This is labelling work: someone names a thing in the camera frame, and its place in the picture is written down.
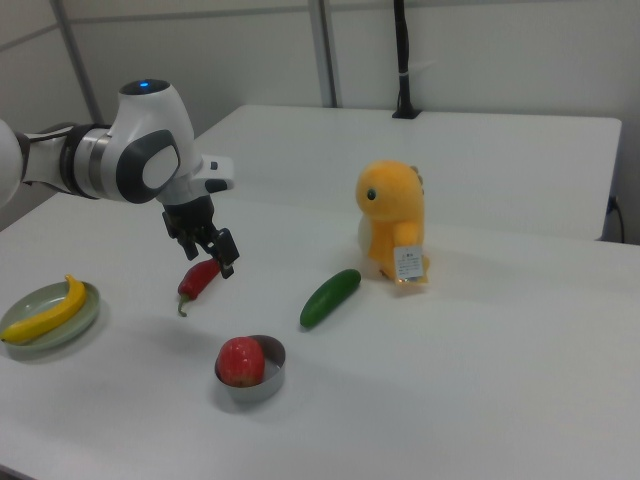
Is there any red chili pepper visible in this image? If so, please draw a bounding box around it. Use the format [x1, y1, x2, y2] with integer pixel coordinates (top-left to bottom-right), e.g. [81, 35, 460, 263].
[176, 258, 222, 318]

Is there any black pole with base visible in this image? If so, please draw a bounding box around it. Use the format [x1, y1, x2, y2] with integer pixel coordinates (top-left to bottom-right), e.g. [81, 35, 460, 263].
[391, 0, 424, 120]

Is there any red apple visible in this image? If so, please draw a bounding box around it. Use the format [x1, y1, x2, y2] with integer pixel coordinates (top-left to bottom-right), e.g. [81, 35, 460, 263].
[215, 336, 266, 389]

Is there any yellow banana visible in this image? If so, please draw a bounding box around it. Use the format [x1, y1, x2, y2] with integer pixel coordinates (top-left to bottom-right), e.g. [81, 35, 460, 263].
[0, 273, 88, 345]

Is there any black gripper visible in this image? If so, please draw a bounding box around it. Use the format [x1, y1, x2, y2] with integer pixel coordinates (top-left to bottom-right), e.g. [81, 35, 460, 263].
[160, 192, 241, 280]

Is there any white paper plush tag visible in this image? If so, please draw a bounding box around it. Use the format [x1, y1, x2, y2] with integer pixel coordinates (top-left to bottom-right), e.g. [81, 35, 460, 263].
[393, 243, 431, 289]

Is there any orange dinosaur plush toy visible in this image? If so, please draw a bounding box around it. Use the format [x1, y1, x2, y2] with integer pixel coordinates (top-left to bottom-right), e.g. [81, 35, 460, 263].
[355, 158, 431, 288]

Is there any grey partition post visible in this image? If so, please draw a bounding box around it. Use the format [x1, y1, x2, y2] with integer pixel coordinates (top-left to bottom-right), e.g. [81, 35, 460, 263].
[308, 0, 342, 108]
[49, 0, 110, 127]

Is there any pale green plate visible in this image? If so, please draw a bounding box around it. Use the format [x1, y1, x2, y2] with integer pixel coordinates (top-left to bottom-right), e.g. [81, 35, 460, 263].
[0, 280, 102, 350]

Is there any round steel bowl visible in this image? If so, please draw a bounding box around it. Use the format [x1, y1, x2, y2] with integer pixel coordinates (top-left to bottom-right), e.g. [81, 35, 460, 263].
[214, 334, 287, 404]

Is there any black wall cable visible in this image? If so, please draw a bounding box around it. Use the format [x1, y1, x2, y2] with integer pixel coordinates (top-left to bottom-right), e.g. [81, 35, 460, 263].
[606, 194, 627, 244]

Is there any green cucumber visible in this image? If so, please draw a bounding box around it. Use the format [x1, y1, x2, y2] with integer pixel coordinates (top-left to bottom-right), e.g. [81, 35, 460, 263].
[299, 268, 362, 331]

